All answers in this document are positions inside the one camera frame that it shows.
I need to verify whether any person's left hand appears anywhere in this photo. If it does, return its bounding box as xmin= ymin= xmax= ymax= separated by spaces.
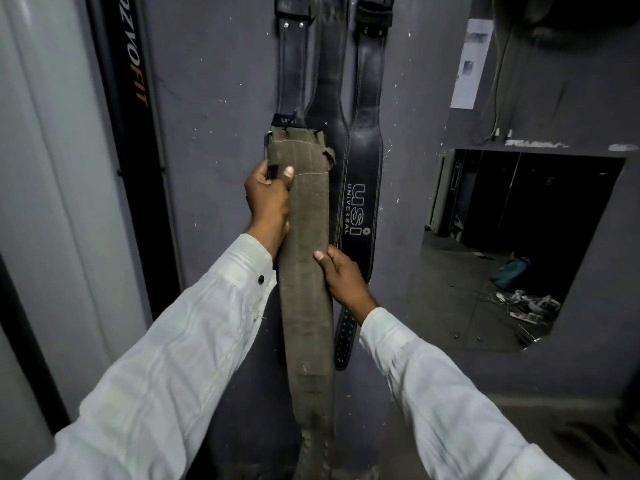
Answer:
xmin=243 ymin=159 xmax=296 ymax=261

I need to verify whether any person's right hand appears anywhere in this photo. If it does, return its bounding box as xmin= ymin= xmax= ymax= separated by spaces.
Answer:
xmin=313 ymin=244 xmax=380 ymax=325

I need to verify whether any olive suede belt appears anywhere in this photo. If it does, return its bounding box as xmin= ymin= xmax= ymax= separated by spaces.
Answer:
xmin=263 ymin=127 xmax=337 ymax=480

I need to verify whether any worn black red-logo belt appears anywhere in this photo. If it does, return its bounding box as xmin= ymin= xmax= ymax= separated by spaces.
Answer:
xmin=305 ymin=0 xmax=351 ymax=248

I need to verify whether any person's left forearm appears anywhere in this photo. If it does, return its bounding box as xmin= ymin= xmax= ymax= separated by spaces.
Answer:
xmin=22 ymin=233 xmax=277 ymax=480

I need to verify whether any person's right forearm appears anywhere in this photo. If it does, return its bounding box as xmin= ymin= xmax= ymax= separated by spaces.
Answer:
xmin=359 ymin=307 xmax=576 ymax=480

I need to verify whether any teal bag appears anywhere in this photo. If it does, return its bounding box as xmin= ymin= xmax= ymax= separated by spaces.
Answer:
xmin=489 ymin=257 xmax=531 ymax=291

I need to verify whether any pile of white items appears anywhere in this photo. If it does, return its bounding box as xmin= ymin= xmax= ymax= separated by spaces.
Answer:
xmin=492 ymin=289 xmax=562 ymax=325

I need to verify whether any white gym machine shroud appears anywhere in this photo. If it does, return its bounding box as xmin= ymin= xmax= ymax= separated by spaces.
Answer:
xmin=0 ymin=0 xmax=153 ymax=480

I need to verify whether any white paper sheet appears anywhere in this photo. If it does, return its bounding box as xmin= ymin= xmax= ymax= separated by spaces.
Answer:
xmin=449 ymin=18 xmax=495 ymax=111

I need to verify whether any black lettered machine post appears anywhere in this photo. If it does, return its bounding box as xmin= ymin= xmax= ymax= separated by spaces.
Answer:
xmin=85 ymin=0 xmax=182 ymax=321

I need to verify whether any broken wall mirror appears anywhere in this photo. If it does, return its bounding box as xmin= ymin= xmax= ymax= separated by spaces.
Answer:
xmin=419 ymin=148 xmax=626 ymax=353

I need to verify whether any dark metal machine frame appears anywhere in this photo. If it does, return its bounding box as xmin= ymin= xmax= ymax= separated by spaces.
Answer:
xmin=0 ymin=254 xmax=71 ymax=435

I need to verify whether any dark wall fan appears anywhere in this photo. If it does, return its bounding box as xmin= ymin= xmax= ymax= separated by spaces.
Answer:
xmin=519 ymin=0 xmax=640 ymax=33

